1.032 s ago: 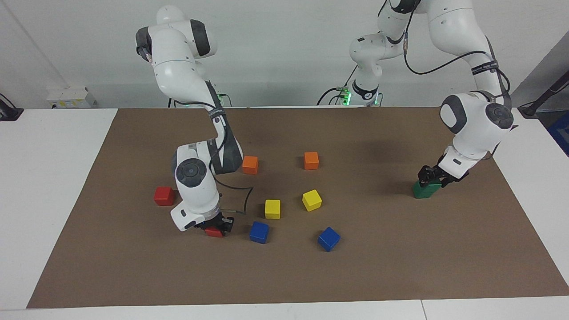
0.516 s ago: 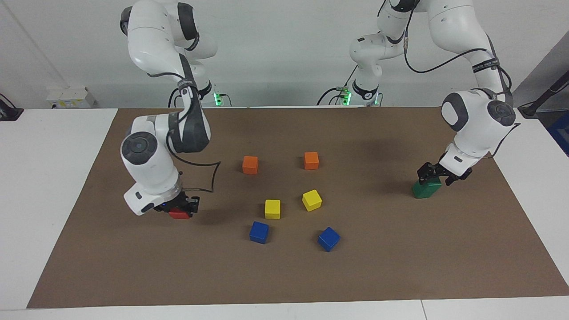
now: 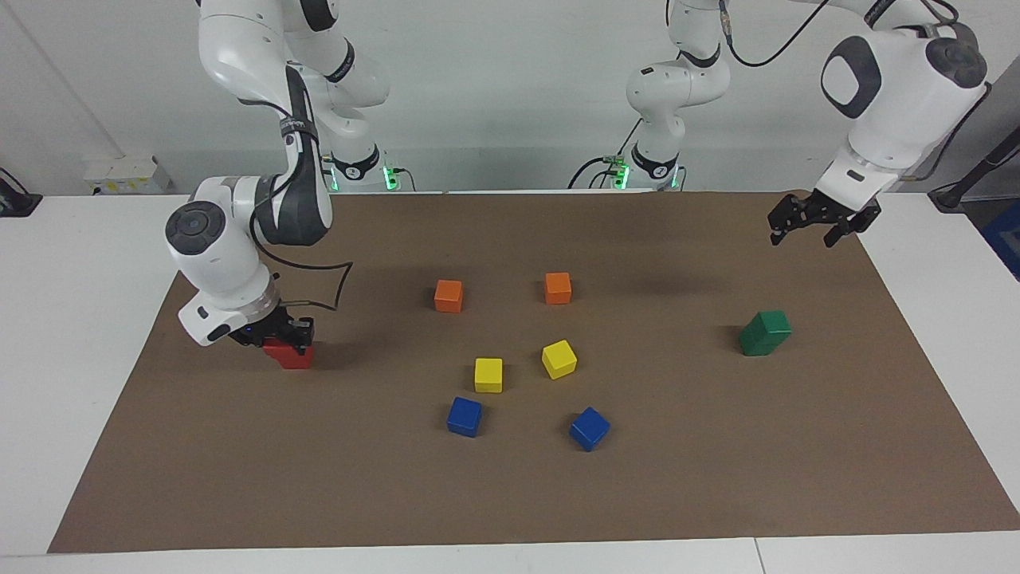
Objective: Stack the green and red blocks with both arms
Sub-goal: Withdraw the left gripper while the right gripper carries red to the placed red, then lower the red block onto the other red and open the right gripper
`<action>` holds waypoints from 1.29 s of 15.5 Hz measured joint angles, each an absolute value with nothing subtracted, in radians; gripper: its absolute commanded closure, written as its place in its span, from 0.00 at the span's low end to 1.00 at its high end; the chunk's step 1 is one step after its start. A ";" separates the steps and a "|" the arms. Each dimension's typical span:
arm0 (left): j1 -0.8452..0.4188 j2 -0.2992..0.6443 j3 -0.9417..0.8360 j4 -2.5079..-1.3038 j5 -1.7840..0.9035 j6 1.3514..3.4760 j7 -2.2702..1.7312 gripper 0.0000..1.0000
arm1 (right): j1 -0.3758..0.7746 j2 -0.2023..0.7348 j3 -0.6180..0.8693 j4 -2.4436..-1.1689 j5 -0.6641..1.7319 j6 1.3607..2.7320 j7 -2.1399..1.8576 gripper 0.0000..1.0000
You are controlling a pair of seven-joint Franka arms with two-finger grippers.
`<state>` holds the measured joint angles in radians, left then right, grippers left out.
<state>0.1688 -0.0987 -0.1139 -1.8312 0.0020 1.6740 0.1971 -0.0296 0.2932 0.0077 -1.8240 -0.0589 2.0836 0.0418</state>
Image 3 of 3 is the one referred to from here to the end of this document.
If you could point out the black tripod leg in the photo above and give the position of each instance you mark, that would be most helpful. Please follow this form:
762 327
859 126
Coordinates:
968 179

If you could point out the black stand foot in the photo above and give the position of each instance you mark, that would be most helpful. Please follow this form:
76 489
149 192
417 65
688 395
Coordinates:
16 203

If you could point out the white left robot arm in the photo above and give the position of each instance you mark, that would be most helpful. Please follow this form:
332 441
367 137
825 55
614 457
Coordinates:
900 104

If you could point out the orange wooden cube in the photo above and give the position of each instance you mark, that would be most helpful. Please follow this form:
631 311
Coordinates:
558 288
449 296

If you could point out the yellow wooden cube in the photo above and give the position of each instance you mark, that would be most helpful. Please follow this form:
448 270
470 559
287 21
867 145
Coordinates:
488 375
559 359

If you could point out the blue box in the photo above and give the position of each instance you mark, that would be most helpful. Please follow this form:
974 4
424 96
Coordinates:
1006 235

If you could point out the white yellow power box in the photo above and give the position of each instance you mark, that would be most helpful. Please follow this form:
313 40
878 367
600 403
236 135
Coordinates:
127 175

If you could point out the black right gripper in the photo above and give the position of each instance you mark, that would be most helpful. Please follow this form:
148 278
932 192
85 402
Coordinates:
279 327

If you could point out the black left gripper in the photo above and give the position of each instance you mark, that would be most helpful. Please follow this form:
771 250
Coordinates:
821 211

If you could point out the brown table mat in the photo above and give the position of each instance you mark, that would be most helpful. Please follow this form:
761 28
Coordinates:
510 494

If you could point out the blue wooden cube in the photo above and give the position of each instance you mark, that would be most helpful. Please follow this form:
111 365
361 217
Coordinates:
590 429
464 417

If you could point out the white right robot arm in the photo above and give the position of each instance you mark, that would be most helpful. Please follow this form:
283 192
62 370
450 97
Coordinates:
223 255

